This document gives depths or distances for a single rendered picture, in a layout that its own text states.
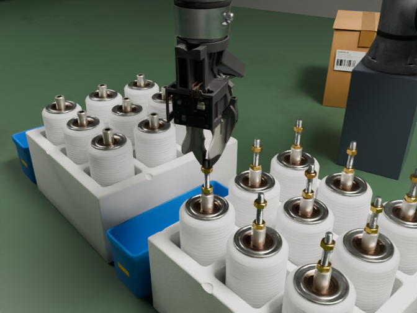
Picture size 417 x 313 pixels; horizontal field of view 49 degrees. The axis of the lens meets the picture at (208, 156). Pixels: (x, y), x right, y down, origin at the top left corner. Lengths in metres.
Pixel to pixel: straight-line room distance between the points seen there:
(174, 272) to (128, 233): 0.22
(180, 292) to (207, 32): 0.45
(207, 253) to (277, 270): 0.14
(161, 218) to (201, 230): 0.29
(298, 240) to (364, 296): 0.13
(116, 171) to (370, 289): 0.55
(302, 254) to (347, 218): 0.12
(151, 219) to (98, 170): 0.16
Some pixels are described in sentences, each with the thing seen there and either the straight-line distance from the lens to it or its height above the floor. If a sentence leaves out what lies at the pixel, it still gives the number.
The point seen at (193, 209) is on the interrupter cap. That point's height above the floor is 0.25.
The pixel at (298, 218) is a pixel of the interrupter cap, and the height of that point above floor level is 0.25.
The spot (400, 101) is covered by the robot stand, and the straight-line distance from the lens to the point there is 1.32.
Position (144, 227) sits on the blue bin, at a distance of 1.01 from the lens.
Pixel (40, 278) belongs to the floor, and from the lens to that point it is 1.07.
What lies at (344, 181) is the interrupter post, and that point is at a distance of 0.86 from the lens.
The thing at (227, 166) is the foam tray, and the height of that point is 0.11.
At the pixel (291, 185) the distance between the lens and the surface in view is 0.91.
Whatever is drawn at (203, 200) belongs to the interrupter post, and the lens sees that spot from 0.76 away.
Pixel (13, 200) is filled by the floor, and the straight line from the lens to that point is 1.34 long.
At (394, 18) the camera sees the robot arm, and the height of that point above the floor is 0.44.
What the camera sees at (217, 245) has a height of 0.20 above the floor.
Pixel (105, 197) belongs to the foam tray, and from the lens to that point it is 0.96.
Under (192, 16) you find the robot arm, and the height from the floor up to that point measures 0.58.
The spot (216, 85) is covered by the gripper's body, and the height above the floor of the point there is 0.49.
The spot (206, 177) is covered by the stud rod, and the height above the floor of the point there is 0.31.
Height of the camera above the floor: 0.72
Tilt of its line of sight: 30 degrees down
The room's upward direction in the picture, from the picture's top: straight up
